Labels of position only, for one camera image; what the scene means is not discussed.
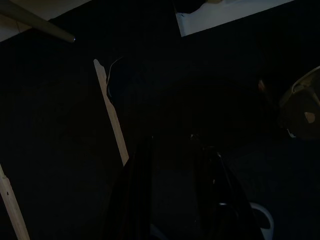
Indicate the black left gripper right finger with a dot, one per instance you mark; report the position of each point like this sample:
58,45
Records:
220,200

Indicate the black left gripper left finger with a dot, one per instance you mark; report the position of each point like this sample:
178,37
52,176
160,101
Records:
135,195

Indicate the white curved plastic part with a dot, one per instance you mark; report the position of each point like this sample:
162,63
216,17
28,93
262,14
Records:
268,217

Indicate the wooden table leg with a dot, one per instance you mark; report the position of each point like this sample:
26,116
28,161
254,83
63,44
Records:
37,23

